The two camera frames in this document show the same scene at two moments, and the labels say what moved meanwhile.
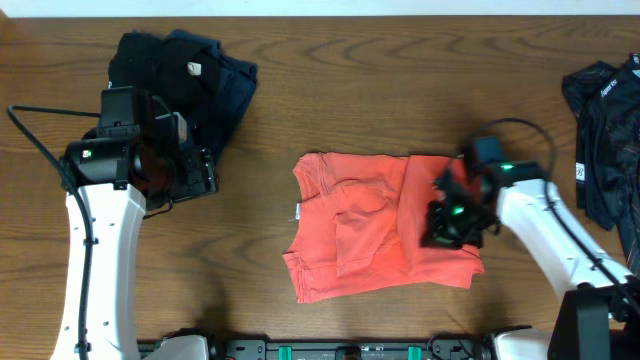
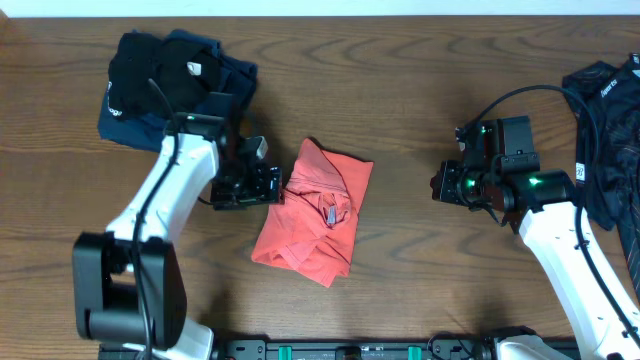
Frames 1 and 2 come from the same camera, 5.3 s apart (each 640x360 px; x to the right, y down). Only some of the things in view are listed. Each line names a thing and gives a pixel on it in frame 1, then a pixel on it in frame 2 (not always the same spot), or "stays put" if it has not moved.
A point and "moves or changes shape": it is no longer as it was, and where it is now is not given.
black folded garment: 184,74 stays put
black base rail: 433,349 stays put
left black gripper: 200,176 to 258,194
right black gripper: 437,233 to 446,190
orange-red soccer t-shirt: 358,226 moves or changes shape
